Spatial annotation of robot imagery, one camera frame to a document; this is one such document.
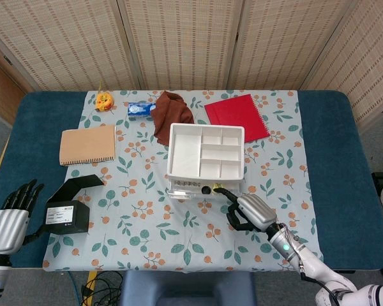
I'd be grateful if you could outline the blue and white box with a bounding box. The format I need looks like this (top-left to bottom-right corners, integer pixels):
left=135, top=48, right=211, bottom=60
left=127, top=101, right=157, bottom=117

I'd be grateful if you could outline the blue floor cable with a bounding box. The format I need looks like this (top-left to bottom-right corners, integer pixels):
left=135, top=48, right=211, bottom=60
left=68, top=270, right=84, bottom=306

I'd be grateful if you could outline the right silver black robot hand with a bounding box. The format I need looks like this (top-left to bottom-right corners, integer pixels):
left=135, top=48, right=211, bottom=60
left=214, top=186, right=278, bottom=233

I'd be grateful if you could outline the brown cloth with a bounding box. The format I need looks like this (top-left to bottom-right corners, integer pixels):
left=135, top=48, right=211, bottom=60
left=150, top=91, right=195, bottom=146

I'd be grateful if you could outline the clear drawer with yellow toy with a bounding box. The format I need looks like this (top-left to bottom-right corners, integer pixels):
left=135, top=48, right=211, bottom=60
left=165, top=178, right=243, bottom=201

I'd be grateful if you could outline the yellow tape measure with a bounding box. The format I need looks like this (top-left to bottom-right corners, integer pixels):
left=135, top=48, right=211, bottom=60
left=94, top=82, right=116, bottom=112

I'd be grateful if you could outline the white drawer organizer box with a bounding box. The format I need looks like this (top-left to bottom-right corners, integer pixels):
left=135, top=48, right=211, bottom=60
left=165, top=122, right=246, bottom=181

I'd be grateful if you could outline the floral fruit print tablecloth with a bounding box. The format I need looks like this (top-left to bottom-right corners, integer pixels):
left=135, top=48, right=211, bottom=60
left=41, top=89, right=324, bottom=272

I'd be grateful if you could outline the black floor cable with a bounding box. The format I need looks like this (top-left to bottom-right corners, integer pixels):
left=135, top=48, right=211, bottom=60
left=81, top=270, right=125, bottom=306

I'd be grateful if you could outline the black power adapter box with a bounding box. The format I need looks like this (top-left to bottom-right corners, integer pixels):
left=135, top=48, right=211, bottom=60
left=40, top=174, right=105, bottom=235

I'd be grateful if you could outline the red spiral notebook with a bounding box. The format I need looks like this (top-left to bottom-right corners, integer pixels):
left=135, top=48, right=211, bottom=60
left=204, top=93, right=271, bottom=143

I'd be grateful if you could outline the kraft spiral notebook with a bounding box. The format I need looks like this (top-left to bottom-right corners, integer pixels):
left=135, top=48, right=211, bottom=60
left=59, top=124, right=117, bottom=167

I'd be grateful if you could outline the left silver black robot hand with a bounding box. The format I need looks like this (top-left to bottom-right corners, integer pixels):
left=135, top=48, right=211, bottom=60
left=0, top=178, right=45, bottom=256

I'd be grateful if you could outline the woven folding screen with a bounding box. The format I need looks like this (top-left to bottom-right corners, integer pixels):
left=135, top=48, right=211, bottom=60
left=0, top=0, right=383, bottom=133

